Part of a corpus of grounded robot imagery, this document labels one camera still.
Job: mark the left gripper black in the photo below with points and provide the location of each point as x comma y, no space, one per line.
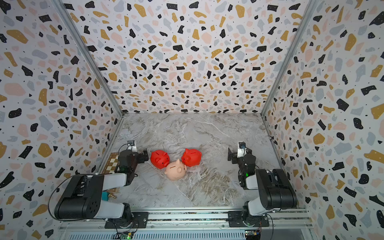
141,159

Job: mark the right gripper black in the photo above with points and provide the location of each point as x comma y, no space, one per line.
234,156

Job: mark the pink piggy bank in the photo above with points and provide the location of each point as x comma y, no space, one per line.
176,170

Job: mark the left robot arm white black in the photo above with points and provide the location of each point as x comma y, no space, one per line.
82,197

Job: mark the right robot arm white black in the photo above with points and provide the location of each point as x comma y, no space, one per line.
274,188

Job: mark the wooden chessboard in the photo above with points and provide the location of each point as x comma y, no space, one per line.
111,164

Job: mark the left circuit board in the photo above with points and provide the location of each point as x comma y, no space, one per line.
126,235

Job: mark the circuit board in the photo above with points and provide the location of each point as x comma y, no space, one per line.
126,235
253,235

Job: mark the right circuit board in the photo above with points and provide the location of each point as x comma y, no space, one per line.
253,235

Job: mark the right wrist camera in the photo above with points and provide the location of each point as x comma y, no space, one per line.
242,149

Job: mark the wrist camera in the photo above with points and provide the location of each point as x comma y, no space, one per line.
131,145
242,149

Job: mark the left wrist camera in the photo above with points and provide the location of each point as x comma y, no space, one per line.
131,145

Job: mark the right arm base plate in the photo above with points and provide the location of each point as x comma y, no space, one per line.
239,219

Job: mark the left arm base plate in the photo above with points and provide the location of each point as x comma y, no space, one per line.
135,220

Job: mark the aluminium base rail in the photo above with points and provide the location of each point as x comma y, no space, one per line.
201,223

